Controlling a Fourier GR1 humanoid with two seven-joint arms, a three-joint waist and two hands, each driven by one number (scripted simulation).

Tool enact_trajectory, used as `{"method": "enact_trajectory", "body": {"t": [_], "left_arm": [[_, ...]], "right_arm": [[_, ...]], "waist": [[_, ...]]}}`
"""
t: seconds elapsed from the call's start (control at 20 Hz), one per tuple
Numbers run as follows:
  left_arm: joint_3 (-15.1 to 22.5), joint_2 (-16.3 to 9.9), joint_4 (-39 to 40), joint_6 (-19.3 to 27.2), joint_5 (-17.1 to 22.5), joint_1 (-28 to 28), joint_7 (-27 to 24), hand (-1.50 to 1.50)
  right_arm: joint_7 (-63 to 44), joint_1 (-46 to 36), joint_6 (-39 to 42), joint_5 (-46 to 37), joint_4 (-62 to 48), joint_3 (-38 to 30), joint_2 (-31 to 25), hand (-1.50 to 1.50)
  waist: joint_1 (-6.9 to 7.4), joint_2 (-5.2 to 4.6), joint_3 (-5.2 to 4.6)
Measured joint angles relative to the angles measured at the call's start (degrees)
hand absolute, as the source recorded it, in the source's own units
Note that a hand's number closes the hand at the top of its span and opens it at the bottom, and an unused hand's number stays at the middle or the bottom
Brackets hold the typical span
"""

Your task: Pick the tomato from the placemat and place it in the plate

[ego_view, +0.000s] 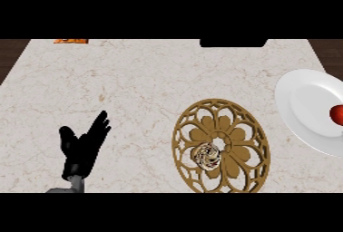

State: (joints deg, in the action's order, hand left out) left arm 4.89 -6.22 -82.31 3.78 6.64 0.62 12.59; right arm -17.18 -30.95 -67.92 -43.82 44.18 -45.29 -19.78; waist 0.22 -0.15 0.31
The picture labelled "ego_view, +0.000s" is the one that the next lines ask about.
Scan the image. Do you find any white round plate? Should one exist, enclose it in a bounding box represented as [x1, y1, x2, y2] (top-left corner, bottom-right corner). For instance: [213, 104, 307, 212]
[273, 69, 343, 159]

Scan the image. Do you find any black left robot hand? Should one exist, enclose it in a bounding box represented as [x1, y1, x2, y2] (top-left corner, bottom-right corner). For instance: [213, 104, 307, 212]
[58, 110, 112, 182]

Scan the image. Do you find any orange box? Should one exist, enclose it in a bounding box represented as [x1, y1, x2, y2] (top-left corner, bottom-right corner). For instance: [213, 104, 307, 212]
[52, 38, 90, 44]

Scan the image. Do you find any cream and brown patterned ball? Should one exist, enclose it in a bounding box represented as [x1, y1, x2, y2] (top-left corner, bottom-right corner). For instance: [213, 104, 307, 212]
[192, 142, 222, 170]

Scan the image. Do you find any gold openwork round placemat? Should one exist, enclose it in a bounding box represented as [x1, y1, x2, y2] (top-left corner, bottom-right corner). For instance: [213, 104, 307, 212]
[170, 98, 272, 194]

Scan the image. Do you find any black appliance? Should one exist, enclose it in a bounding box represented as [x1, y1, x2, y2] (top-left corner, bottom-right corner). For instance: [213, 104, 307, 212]
[198, 38, 267, 48]

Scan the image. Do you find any red round fruit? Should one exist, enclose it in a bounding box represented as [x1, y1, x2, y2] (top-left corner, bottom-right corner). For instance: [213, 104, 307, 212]
[328, 104, 343, 127]

